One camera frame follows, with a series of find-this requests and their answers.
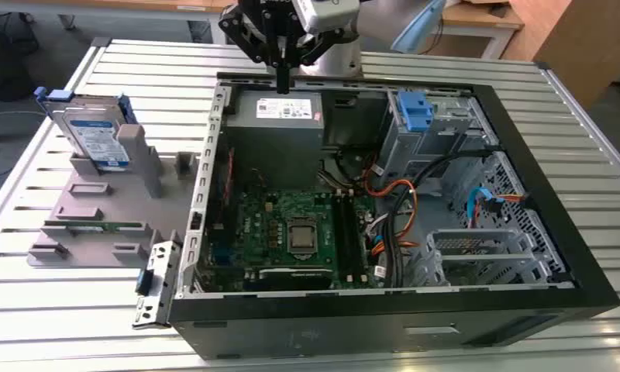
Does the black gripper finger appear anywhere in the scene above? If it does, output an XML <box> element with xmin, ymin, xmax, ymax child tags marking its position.
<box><xmin>217</xmin><ymin>5</ymin><xmax>286</xmax><ymax>95</ymax></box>
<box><xmin>283</xmin><ymin>30</ymin><xmax>360</xmax><ymax>95</ymax></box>

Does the hard disk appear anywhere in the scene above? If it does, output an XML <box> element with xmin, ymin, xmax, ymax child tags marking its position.
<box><xmin>35</xmin><ymin>88</ymin><xmax>133</xmax><ymax>171</ymax></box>

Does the blue SATA wire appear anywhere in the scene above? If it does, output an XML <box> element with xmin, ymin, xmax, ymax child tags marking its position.
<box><xmin>467</xmin><ymin>185</ymin><xmax>499</xmax><ymax>230</ymax></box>

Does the orange power wire black plug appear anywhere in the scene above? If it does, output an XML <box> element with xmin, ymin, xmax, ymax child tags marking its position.
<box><xmin>488</xmin><ymin>192</ymin><xmax>538</xmax><ymax>215</ymax></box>

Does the metal disk bay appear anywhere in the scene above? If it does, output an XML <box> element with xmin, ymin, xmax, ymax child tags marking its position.
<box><xmin>426</xmin><ymin>227</ymin><xmax>572</xmax><ymax>288</ymax></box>

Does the grey power supply unit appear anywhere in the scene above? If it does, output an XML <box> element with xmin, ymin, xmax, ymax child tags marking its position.
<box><xmin>220</xmin><ymin>91</ymin><xmax>326</xmax><ymax>191</ymax></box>

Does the grey desk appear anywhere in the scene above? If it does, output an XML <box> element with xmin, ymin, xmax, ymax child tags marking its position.
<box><xmin>56</xmin><ymin>0</ymin><xmax>239</xmax><ymax>46</ymax></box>

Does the blue drive cage latch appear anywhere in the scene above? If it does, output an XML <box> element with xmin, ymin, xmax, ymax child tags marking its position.
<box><xmin>398</xmin><ymin>90</ymin><xmax>435</xmax><ymax>133</ymax></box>

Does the metal optical drive cage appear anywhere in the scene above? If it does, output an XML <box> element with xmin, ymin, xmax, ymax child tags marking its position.
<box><xmin>379</xmin><ymin>88</ymin><xmax>499</xmax><ymax>184</ymax></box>

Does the green motherboard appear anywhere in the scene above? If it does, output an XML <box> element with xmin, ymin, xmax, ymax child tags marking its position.
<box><xmin>195</xmin><ymin>188</ymin><xmax>390</xmax><ymax>292</ymax></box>

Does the silver CPU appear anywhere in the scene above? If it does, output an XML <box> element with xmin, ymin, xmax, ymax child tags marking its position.
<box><xmin>291</xmin><ymin>226</ymin><xmax>316</xmax><ymax>249</ymax></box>

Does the metal socket cover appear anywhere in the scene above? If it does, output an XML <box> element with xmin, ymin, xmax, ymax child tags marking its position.
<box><xmin>287</xmin><ymin>219</ymin><xmax>320</xmax><ymax>257</ymax></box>

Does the black RAM slot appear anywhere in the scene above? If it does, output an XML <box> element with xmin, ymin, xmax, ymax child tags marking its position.
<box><xmin>331</xmin><ymin>188</ymin><xmax>356</xmax><ymax>284</ymax></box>
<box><xmin>347</xmin><ymin>188</ymin><xmax>372</xmax><ymax>283</ymax></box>

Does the grey parts rack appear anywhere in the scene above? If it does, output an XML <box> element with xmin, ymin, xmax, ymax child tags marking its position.
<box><xmin>25</xmin><ymin>122</ymin><xmax>204</xmax><ymax>268</ymax></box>

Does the CPU socket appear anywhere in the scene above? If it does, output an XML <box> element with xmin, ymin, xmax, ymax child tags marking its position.
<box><xmin>286</xmin><ymin>217</ymin><xmax>323</xmax><ymax>262</ymax></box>

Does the black waste bin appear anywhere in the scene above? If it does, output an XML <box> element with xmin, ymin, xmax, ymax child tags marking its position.
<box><xmin>0</xmin><ymin>11</ymin><xmax>39</xmax><ymax>102</ymax></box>

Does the green RAM stick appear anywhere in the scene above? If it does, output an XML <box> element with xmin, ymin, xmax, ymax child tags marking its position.
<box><xmin>44</xmin><ymin>219</ymin><xmax>144</xmax><ymax>234</ymax></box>

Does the black graphics card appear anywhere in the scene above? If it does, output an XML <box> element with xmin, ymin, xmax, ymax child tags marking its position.
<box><xmin>256</xmin><ymin>266</ymin><xmax>336</xmax><ymax>291</ymax></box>

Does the wooden cabinet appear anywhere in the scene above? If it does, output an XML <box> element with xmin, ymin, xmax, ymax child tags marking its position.
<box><xmin>500</xmin><ymin>0</ymin><xmax>620</xmax><ymax>110</ymax></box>

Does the black open PC case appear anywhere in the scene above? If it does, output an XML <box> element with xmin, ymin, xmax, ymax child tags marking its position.
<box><xmin>168</xmin><ymin>71</ymin><xmax>620</xmax><ymax>360</ymax></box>

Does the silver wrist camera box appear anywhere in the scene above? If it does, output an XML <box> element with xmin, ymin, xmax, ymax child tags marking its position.
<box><xmin>292</xmin><ymin>0</ymin><xmax>364</xmax><ymax>34</ymax></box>

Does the power supply wire bundle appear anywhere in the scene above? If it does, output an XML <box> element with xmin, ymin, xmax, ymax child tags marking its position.
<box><xmin>318</xmin><ymin>149</ymin><xmax>382</xmax><ymax>193</ymax></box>

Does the wooden desk white frame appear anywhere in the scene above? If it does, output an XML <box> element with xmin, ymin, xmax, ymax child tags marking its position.
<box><xmin>428</xmin><ymin>0</ymin><xmax>526</xmax><ymax>59</ymax></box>

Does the pale blue floor cable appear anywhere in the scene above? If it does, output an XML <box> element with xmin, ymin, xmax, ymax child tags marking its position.
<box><xmin>0</xmin><ymin>110</ymin><xmax>48</xmax><ymax>183</ymax></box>

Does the black cable bundle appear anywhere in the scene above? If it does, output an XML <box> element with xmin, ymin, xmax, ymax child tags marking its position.
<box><xmin>380</xmin><ymin>146</ymin><xmax>506</xmax><ymax>290</ymax></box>

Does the orange yellow wire bundle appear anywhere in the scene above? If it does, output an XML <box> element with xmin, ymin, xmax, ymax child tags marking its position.
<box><xmin>364</xmin><ymin>180</ymin><xmax>420</xmax><ymax>257</ymax></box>

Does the metal bracket with blue latch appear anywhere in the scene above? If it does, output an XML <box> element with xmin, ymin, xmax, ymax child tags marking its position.
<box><xmin>131</xmin><ymin>239</ymin><xmax>183</xmax><ymax>331</ymax></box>

